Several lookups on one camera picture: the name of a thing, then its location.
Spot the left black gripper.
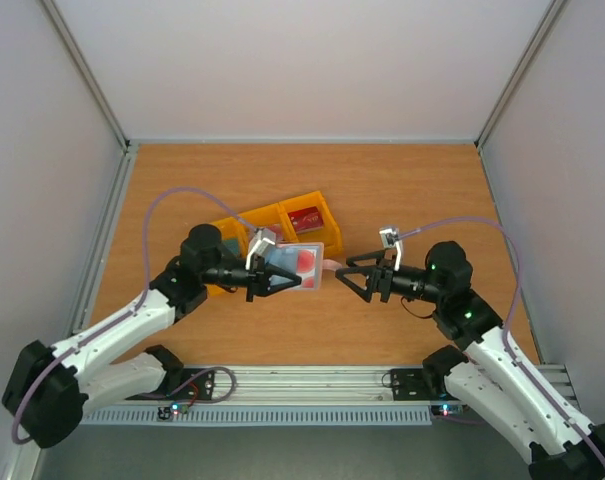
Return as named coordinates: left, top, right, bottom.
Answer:
left=202, top=254, right=302, bottom=303

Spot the pink leather card holder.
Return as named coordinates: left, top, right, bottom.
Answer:
left=266, top=242, right=342, bottom=292

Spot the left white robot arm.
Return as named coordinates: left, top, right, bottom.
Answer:
left=1, top=224, right=302, bottom=448

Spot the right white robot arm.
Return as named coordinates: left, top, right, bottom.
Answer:
left=336, top=241, right=605, bottom=479

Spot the pink circle card stack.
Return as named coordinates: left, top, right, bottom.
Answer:
left=267, top=223, right=284, bottom=242

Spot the teal VIP card stack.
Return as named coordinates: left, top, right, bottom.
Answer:
left=223, top=238, right=241, bottom=255

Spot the red card stack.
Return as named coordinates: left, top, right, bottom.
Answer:
left=287, top=206, right=324, bottom=234

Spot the yellow three-compartment bin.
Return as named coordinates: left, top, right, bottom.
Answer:
left=204, top=192, right=343, bottom=297

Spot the right small circuit board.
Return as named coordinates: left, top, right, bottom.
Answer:
left=431, top=404, right=467, bottom=417

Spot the small circuit board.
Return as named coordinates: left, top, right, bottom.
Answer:
left=157, top=403, right=190, bottom=421
left=431, top=404, right=467, bottom=417

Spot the left small circuit board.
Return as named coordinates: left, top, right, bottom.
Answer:
left=157, top=403, right=190, bottom=421

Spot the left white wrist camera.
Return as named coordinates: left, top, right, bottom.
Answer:
left=245, top=227, right=277, bottom=271

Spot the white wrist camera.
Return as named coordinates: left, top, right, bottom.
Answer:
left=379, top=226, right=404, bottom=271
left=245, top=227, right=277, bottom=271

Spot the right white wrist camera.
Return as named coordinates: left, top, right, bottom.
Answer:
left=379, top=226, right=404, bottom=271

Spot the aluminium front rail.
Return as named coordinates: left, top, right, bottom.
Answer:
left=101, top=363, right=578, bottom=406

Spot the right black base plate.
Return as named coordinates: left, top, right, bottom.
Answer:
left=387, top=367, right=457, bottom=402

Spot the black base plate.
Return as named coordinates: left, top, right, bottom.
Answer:
left=387, top=367, right=457, bottom=402
left=127, top=368, right=216, bottom=402

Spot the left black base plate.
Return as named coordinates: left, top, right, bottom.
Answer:
left=127, top=368, right=216, bottom=402

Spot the grey slotted cable duct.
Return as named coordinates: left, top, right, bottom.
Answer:
left=82, top=405, right=432, bottom=428

